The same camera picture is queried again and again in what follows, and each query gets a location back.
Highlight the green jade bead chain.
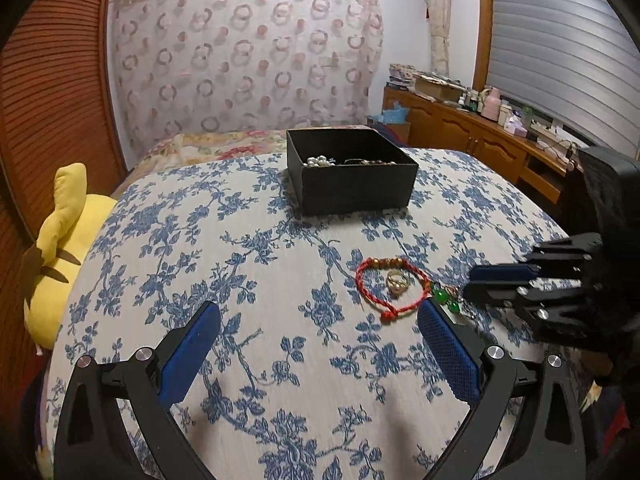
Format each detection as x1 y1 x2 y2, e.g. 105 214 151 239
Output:
430 282 476 319

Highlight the pink bottle on sideboard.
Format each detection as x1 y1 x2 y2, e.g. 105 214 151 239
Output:
480 87 502 122

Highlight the wooden sideboard cabinet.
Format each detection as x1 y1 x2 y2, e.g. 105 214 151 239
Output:
383 87 586 206

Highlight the red braided cord bracelet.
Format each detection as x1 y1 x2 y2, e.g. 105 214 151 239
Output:
354 256 433 325

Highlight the cream tied window curtain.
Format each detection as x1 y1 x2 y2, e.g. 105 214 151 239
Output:
427 0 451 77

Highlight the gold pearl ring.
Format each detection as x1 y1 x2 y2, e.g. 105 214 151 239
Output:
385 268 412 296

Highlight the grey window blind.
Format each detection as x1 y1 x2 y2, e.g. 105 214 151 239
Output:
487 0 639 156

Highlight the floral bed quilt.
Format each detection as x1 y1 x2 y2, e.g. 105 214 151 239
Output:
136 130 286 172

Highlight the cardboard box on sideboard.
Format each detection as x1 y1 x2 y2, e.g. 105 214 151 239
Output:
414 75 465 102

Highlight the circle patterned lace curtain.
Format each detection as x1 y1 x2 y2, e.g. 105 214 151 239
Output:
112 0 384 155

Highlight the black jewelry box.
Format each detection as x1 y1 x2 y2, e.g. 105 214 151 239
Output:
286 128 419 217

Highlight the blue tissue box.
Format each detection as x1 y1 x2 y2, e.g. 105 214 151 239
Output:
381 102 410 125

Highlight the yellow Pikachu plush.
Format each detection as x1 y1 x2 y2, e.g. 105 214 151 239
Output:
20 162 116 353

